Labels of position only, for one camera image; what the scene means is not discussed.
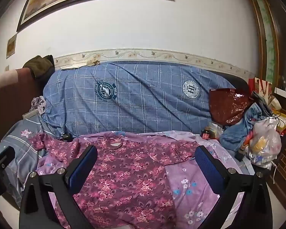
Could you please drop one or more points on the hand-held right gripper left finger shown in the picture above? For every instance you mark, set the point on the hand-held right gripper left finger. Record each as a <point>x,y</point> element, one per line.
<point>82,169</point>

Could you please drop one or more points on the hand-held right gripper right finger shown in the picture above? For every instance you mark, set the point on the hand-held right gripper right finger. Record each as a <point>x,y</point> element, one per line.
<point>208,164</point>

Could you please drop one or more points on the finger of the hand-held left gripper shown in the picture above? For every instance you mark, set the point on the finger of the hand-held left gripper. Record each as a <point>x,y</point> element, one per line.
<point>3,157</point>

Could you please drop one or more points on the purple floral shirt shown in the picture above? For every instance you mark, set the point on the purple floral shirt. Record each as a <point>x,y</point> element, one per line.
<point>133,171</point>

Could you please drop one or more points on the lilac floral bedsheet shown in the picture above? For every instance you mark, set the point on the lilac floral bedsheet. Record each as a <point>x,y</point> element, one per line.
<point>193,188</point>

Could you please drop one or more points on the small dark bottle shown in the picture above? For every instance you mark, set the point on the small dark bottle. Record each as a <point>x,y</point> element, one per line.
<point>206,134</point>

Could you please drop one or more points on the blue denim garment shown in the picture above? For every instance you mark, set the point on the blue denim garment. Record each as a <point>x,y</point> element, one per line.
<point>238,131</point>

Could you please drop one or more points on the brown bed headboard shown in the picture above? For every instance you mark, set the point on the brown bed headboard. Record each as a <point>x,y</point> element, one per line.
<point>12,100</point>

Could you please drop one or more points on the white plastic bag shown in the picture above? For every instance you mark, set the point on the white plastic bag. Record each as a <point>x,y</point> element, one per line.
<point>264,143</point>

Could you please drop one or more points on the red-brown plastic bag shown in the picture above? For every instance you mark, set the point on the red-brown plastic bag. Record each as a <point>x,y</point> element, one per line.
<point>228,107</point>

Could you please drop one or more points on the lilac crumpled cloth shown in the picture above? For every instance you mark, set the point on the lilac crumpled cloth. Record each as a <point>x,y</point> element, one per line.
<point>38,103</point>

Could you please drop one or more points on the dark grey garment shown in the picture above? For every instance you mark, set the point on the dark grey garment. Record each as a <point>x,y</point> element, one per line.
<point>261,101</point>

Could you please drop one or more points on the yellow box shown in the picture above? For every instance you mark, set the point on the yellow box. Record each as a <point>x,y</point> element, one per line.
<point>283,120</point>

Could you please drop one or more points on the blue plaid quilt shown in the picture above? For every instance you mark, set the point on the blue plaid quilt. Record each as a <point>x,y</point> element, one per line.
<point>145,105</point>

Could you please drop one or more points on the red gift bag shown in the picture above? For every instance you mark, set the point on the red gift bag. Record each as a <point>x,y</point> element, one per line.
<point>259,85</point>

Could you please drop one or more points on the olive green cloth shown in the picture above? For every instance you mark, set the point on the olive green cloth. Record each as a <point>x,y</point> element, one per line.
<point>39,65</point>

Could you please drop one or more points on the white box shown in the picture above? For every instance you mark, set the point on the white box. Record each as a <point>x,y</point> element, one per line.
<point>282,92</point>

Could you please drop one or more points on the beige crumpled cloth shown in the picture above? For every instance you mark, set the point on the beige crumpled cloth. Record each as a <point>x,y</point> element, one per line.
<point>93,62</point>

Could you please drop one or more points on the small wall picture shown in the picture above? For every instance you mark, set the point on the small wall picture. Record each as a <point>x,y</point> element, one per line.
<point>11,45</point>

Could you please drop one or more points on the wooden door frame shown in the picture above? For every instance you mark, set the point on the wooden door frame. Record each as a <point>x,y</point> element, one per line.
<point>261,40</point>

